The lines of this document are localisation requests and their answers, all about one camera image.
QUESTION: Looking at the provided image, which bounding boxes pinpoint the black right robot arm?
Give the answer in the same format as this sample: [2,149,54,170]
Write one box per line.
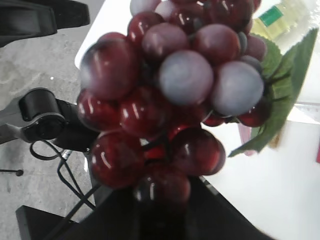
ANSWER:
[0,88,268,240]

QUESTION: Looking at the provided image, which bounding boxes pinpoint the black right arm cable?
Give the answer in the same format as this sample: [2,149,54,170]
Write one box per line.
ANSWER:
[29,139,102,226]

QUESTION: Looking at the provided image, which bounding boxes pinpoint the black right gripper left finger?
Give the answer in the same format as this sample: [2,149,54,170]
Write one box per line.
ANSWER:
[49,186,156,240]

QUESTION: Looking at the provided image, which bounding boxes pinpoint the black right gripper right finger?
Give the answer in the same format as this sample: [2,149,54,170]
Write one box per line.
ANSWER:
[184,174,278,240]

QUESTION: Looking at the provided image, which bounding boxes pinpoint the yellow oil bottle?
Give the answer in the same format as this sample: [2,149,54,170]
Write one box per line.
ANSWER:
[250,0,310,41]

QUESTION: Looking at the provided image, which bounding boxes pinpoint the purple artificial grape bunch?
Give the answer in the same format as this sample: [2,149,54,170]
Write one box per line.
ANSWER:
[76,0,319,204]

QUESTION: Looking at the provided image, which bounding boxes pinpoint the clear plastic ruler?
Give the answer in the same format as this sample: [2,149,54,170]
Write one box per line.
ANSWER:
[287,102,320,125]

